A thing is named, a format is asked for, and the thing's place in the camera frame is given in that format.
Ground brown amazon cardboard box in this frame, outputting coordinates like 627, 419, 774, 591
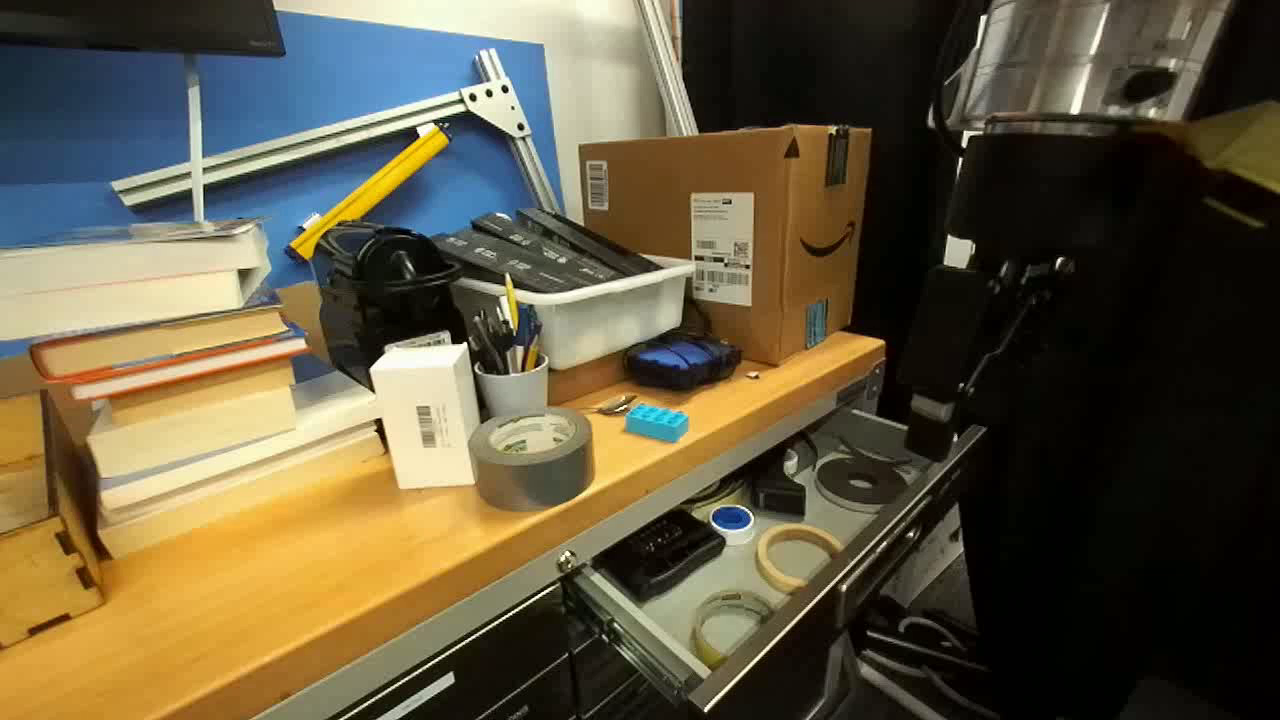
575, 121, 876, 368

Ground large beige book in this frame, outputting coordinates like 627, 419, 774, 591
93, 426, 391, 563

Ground small white cardboard box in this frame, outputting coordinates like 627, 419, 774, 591
367, 330, 484, 497

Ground black cabinet drawer front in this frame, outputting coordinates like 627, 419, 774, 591
264, 577, 696, 720

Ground grey pen cup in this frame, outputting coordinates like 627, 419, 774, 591
472, 358, 555, 426

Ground yellow spirit level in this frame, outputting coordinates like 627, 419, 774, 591
288, 124, 457, 263

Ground laser cut wooden box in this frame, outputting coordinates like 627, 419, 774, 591
0, 358, 114, 652

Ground large white book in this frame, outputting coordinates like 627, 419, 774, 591
93, 376, 387, 522

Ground dark blue zip case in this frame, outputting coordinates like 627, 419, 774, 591
625, 330, 749, 396

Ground blue and white tape roll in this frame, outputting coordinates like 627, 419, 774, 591
703, 500, 759, 550

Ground white plastic bin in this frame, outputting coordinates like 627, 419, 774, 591
453, 254, 701, 376

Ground blue lego brick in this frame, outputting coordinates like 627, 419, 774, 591
625, 402, 696, 450

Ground thick white book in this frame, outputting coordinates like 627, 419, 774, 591
0, 217, 276, 345

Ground green thin tape ring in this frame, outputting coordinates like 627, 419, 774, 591
690, 588, 779, 672

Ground black flat boxes in bin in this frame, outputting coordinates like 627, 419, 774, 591
433, 206, 664, 298

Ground silver aluminium extrusion frame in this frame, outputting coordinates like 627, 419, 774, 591
108, 46, 568, 217

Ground red edged book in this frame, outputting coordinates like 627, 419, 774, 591
66, 331, 316, 410

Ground flat black box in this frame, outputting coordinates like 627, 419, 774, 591
592, 505, 732, 606

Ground grey duct tape roll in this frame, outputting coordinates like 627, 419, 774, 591
465, 404, 600, 515

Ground black bulky plastic device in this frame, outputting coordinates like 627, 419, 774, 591
312, 220, 472, 391

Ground black curtain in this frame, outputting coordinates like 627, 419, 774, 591
681, 0, 998, 416

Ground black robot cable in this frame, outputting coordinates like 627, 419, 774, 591
978, 258, 1075, 396

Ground black tape roll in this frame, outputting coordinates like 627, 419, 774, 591
813, 454, 908, 514

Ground leaning silver aluminium bar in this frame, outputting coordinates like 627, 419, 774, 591
637, 0, 703, 140

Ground brown cover book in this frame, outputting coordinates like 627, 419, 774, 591
30, 305, 294, 384

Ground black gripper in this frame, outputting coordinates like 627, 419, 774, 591
908, 262, 1000, 465

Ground white monitor stand pole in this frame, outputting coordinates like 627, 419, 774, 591
179, 54, 212, 227

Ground tan thick book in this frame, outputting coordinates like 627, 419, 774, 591
81, 358, 306, 483

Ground black monitor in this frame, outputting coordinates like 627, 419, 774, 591
0, 0, 288, 59

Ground pens and pencils bunch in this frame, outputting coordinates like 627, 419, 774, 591
465, 274, 552, 376

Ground beige tape roll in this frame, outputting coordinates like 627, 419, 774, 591
751, 522, 847, 600

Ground small black block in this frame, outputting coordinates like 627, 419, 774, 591
749, 467, 813, 522

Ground grey metal open drawer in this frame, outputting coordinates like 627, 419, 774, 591
563, 404, 991, 720

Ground blue pin board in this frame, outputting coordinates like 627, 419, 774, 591
0, 11, 563, 363

